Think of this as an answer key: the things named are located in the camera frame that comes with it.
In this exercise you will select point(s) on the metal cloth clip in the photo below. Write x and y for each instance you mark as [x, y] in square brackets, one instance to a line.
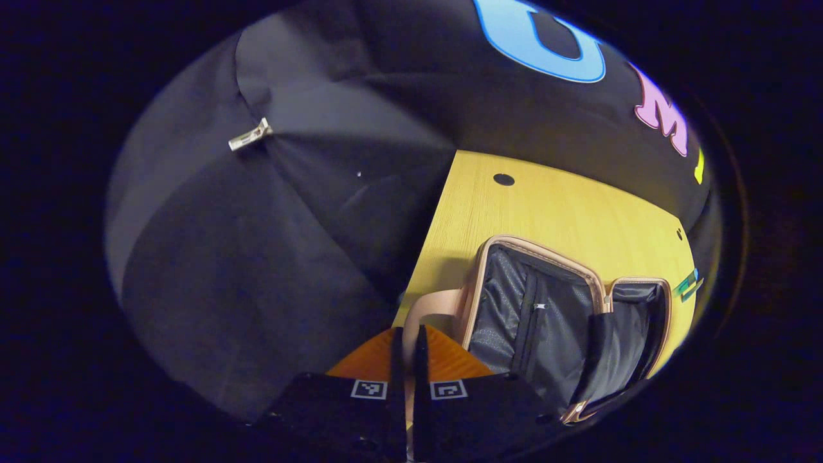
[251, 134]

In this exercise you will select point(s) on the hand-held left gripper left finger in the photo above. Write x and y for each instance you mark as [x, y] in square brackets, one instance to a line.
[397, 386]

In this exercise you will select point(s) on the teal white tube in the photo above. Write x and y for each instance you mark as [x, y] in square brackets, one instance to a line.
[688, 285]

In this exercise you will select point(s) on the beige pink suitcase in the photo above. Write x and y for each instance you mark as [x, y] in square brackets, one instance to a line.
[533, 321]

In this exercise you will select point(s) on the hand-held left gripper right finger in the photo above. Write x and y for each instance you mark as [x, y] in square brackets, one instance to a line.
[421, 386]

